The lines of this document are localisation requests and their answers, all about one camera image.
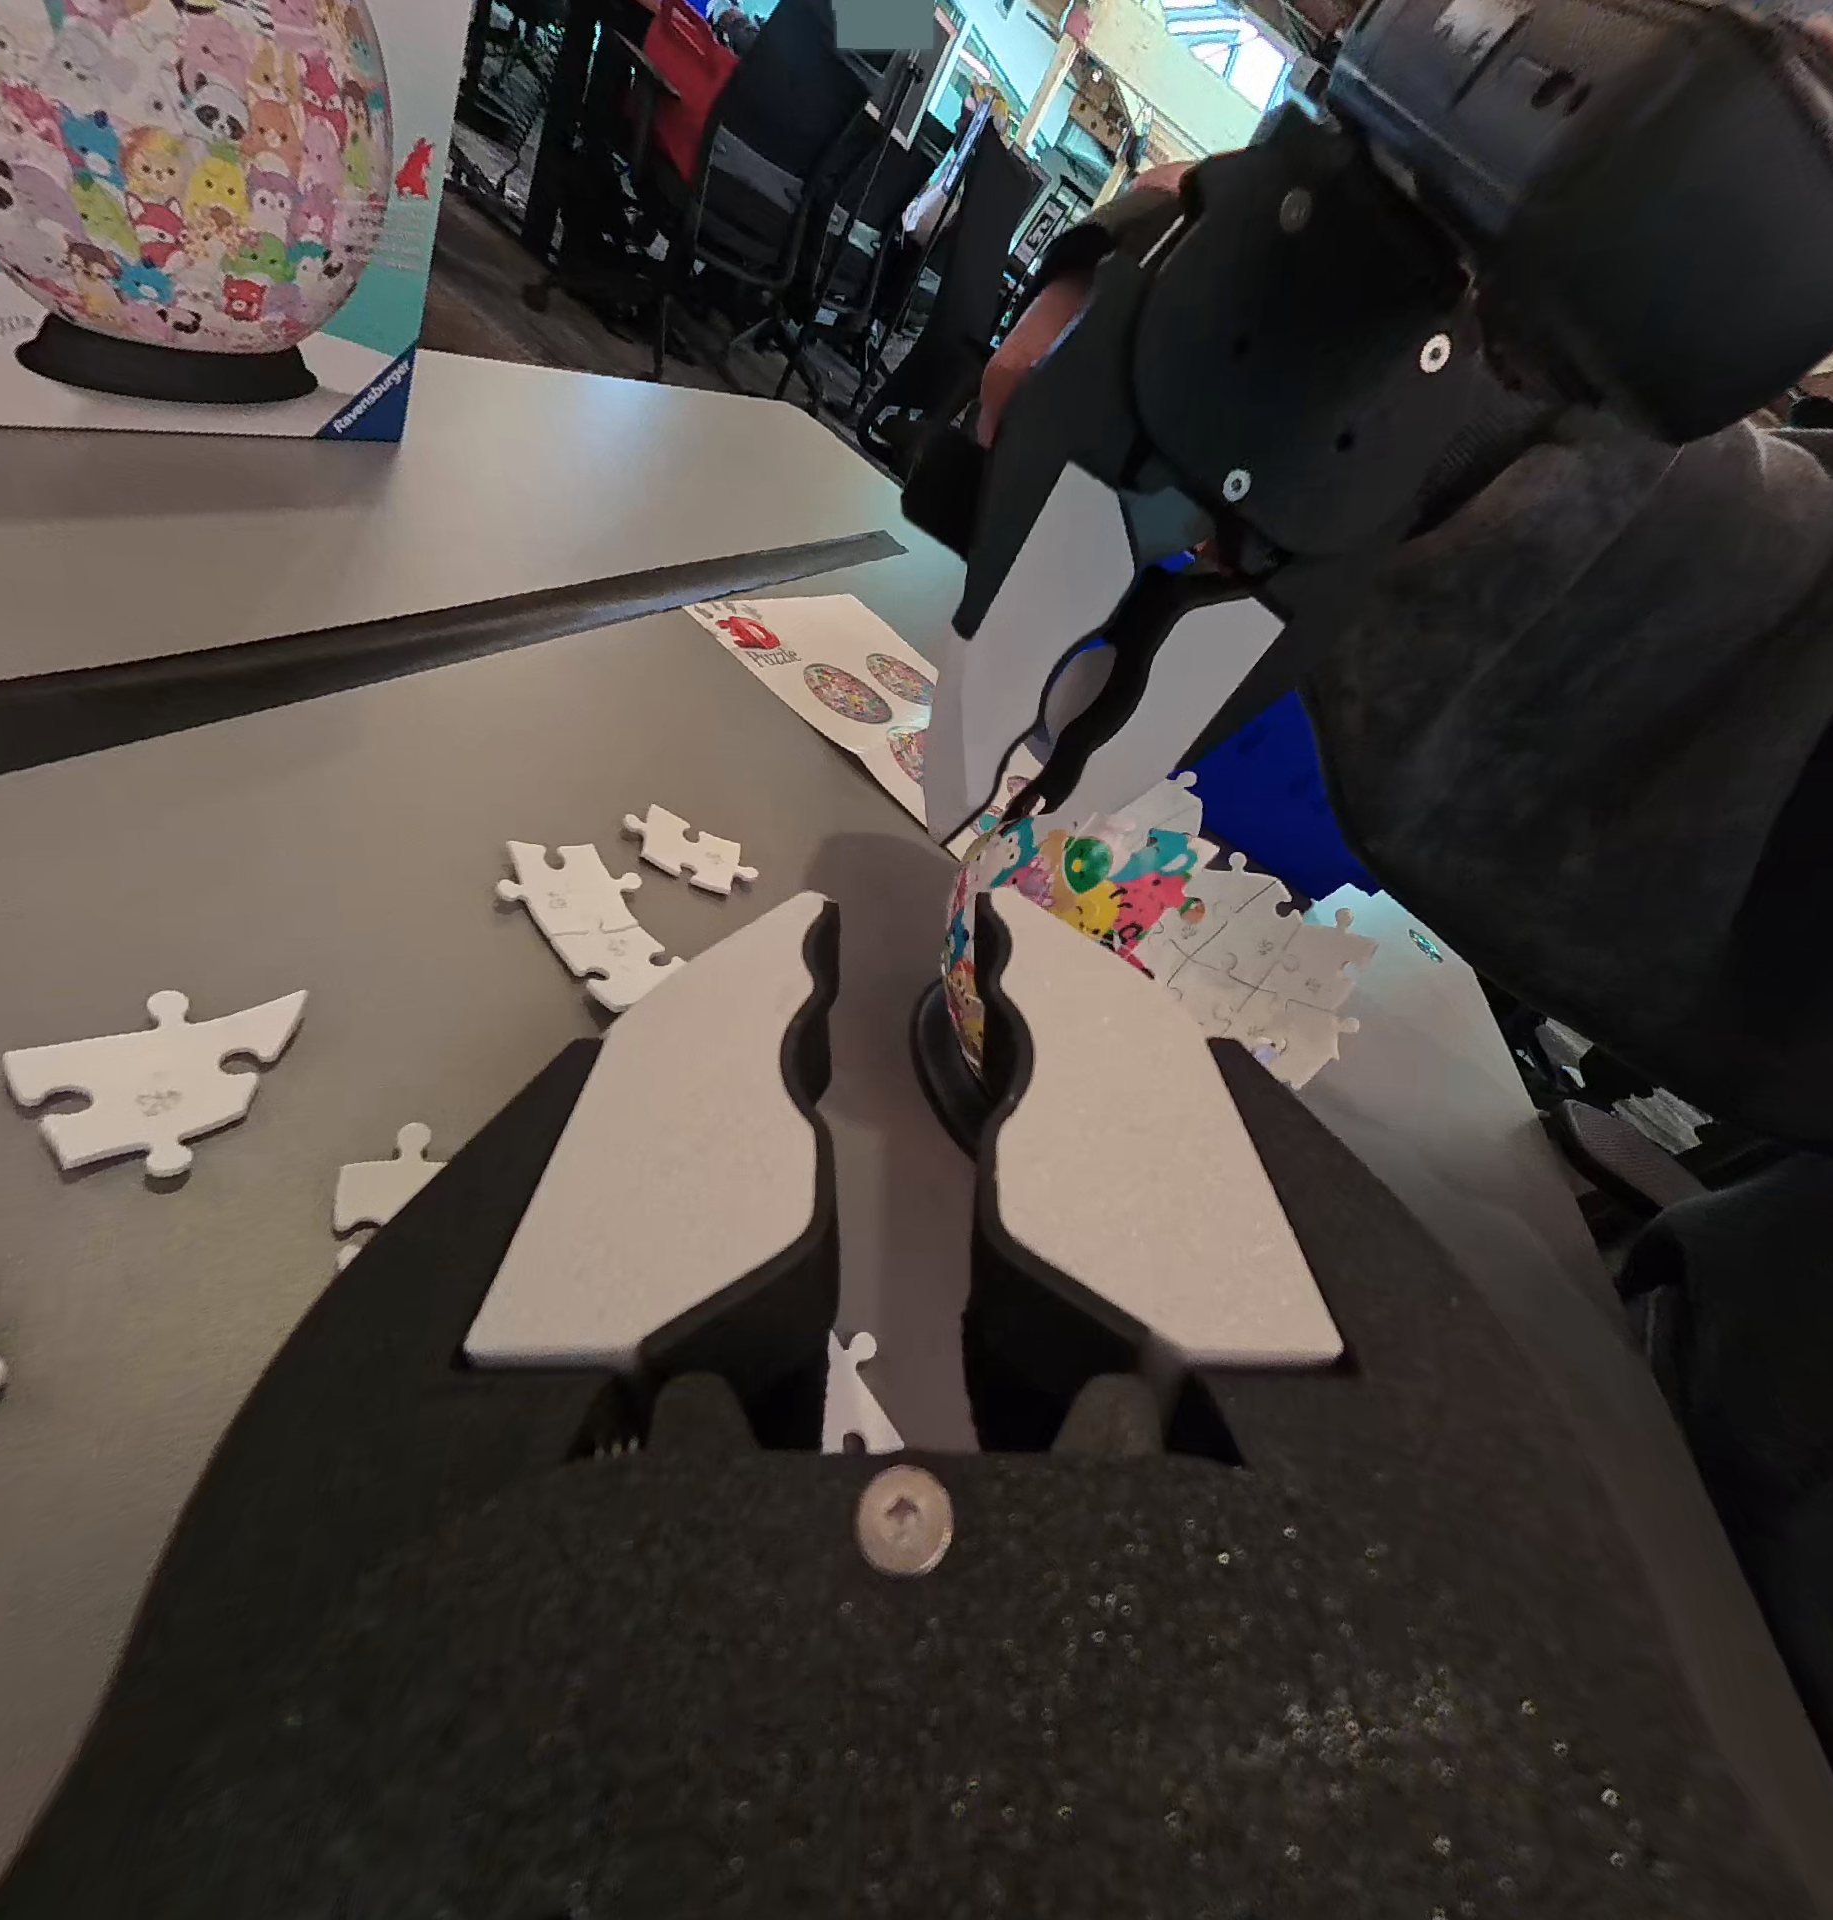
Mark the black office chair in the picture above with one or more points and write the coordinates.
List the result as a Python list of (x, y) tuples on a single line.
[(857, 210)]

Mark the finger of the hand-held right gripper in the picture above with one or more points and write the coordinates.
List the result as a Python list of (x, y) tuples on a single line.
[(1036, 601), (1187, 675)]

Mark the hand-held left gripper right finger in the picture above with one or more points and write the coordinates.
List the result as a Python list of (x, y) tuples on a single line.
[(1156, 1201)]

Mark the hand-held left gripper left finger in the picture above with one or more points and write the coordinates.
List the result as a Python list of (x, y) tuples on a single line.
[(649, 1201)]

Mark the printed instruction leaflet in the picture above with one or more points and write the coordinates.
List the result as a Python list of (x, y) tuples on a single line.
[(826, 675)]

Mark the person's right hand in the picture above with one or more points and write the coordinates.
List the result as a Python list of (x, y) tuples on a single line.
[(1051, 300)]

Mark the colourful puzzle ball box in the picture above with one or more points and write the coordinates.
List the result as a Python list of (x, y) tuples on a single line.
[(168, 181)]

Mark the partly built white puzzle ball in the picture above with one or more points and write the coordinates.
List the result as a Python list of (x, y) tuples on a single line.
[(1187, 916)]

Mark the puzzle pieces group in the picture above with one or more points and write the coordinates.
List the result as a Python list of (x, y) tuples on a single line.
[(589, 900)]

